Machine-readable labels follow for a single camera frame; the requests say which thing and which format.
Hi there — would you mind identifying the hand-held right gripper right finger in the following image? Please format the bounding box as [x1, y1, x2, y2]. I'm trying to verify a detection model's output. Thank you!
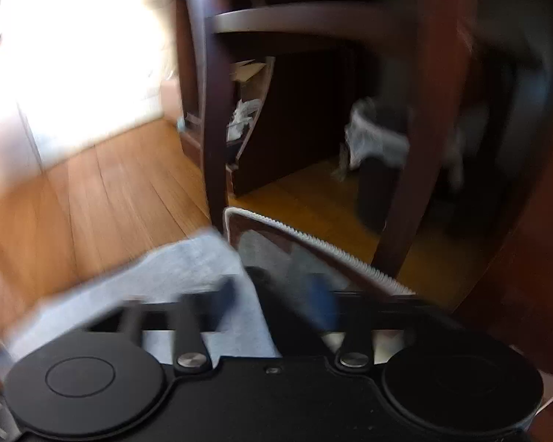
[303, 273, 425, 370]

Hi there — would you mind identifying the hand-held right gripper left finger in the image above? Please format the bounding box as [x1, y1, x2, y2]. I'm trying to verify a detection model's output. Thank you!
[117, 275, 239, 372]

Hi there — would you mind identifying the light blue garment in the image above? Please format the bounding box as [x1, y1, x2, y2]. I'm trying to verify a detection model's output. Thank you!
[4, 232, 282, 365]

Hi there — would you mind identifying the checkered rug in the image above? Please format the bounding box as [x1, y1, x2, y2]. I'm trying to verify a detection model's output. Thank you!
[223, 207, 418, 364]

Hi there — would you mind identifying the black bin with plastic liner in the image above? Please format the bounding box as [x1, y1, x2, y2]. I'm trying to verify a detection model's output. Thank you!
[345, 98, 414, 234]

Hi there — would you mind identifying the dark wooden chair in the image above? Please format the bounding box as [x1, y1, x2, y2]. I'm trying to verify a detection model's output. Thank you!
[175, 0, 486, 283]

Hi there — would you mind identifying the dark wooden shelf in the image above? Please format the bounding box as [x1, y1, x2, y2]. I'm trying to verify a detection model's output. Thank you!
[180, 55, 277, 196]

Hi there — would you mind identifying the dark wooden table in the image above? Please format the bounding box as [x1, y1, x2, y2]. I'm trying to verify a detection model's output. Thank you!
[456, 138, 553, 380]

